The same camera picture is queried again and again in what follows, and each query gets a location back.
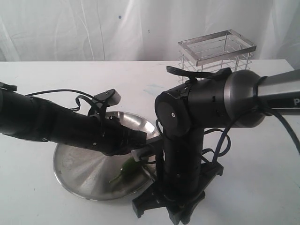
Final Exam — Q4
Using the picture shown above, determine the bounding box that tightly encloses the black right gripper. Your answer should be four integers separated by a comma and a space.
132, 133, 223, 224

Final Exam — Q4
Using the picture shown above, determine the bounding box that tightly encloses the chrome wire utensil holder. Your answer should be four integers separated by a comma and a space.
178, 30, 256, 72

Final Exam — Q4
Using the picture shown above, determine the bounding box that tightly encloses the green jalapeno pepper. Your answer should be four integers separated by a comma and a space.
109, 157, 141, 183

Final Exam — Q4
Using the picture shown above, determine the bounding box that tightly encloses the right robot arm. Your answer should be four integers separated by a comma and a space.
132, 66, 300, 225

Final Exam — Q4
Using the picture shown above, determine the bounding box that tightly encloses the white backdrop curtain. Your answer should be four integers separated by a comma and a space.
0, 0, 300, 63

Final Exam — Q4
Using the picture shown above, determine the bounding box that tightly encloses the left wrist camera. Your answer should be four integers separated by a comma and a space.
94, 89, 121, 107

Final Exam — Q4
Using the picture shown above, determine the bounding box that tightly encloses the round stainless steel plate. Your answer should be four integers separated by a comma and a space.
53, 111, 160, 201

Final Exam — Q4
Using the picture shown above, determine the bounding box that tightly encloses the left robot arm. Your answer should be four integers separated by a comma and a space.
0, 82, 147, 156

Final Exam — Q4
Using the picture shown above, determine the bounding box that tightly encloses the black handled knife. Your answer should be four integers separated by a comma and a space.
142, 165, 157, 182

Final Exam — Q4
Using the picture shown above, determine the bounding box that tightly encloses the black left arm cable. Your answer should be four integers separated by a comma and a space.
23, 88, 106, 113

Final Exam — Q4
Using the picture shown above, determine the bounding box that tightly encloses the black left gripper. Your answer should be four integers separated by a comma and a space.
77, 112, 147, 156

